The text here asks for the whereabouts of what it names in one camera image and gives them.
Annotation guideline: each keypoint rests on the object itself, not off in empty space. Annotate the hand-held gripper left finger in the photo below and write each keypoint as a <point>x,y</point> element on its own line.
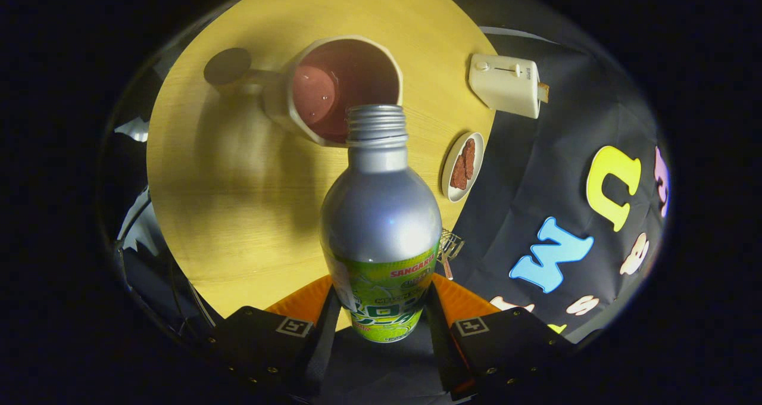
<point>324,345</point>

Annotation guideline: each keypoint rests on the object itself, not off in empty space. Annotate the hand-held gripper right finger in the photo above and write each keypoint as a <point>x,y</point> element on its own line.
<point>440,345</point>

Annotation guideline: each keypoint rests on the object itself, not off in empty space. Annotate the silver juice bottle green label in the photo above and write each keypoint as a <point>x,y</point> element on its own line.
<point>381,214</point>

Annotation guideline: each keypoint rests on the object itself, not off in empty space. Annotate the striped stick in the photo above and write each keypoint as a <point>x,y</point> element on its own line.
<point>447,269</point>

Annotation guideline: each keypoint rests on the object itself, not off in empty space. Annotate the wooden table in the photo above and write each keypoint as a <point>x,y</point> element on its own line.
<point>238,214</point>

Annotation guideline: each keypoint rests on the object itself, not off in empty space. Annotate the white round plate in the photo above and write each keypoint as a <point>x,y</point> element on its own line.
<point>449,175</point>

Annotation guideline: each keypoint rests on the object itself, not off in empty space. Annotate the brown meat patty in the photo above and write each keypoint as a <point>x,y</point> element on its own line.
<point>458,175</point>
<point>469,158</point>

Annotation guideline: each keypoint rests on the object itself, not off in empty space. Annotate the cream toaster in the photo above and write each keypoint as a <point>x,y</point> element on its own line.
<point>506,86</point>

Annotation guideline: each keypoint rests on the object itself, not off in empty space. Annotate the toast slice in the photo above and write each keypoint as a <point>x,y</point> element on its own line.
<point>543,92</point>

